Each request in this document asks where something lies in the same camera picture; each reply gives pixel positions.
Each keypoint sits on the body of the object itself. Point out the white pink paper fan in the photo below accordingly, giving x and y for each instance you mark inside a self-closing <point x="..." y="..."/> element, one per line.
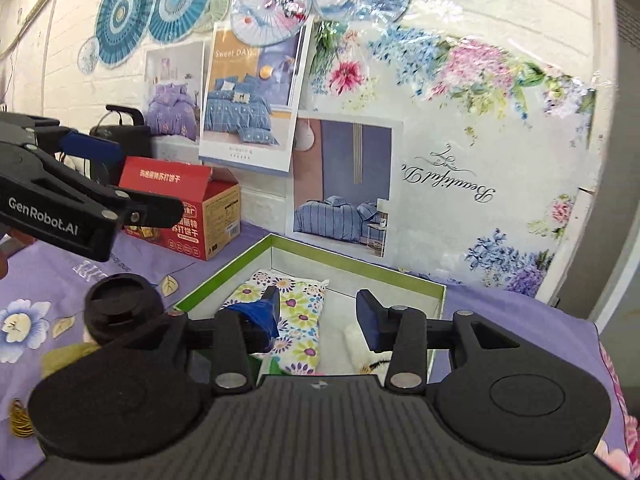
<point x="270" y="10"/>

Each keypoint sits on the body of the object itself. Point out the purple bedding poster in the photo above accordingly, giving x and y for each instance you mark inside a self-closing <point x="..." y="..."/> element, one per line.
<point x="172" y="100"/>

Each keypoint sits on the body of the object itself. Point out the pale green paper fan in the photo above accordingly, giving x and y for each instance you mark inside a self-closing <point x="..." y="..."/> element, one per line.
<point x="219" y="10"/>

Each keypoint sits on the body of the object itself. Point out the black round knob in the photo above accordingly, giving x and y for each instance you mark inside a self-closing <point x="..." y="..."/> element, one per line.
<point x="122" y="305"/>

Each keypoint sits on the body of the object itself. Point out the blue checked bedding poster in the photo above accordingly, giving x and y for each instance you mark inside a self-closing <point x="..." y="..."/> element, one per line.
<point x="240" y="105"/>

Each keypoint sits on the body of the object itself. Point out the red cardboard box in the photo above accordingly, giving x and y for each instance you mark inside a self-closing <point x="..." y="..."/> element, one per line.
<point x="215" y="215"/>

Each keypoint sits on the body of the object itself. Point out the purple floral bedsheet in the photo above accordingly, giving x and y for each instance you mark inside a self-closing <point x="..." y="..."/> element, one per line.
<point x="45" y="280"/>

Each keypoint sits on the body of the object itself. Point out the white plush toy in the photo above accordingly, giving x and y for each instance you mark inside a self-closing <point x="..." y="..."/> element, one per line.
<point x="355" y="346"/>

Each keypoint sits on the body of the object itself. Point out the floral small pillow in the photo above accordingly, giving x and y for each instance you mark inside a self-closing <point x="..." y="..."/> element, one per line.
<point x="300" y="320"/>

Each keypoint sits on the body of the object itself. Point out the small pale blue paper fan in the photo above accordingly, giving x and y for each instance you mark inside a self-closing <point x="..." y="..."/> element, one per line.
<point x="87" y="57"/>

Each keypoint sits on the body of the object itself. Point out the green-rimmed white box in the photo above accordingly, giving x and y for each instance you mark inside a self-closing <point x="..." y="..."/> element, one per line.
<point x="350" y="266"/>

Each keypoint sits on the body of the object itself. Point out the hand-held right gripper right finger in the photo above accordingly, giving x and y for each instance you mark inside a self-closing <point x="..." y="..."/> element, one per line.
<point x="366" y="320"/>

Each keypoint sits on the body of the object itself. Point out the floral wall poster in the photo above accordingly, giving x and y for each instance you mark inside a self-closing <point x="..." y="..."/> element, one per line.
<point x="475" y="135"/>

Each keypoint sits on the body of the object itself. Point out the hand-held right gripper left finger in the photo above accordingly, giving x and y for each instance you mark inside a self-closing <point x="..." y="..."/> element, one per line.
<point x="273" y="312"/>

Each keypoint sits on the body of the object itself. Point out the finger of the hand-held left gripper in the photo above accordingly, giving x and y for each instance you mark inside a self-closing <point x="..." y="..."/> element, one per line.
<point x="150" y="210"/>
<point x="92" y="147"/>

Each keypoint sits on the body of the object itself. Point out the blue striped bedding poster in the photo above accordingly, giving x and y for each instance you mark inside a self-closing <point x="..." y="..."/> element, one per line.
<point x="345" y="180"/>

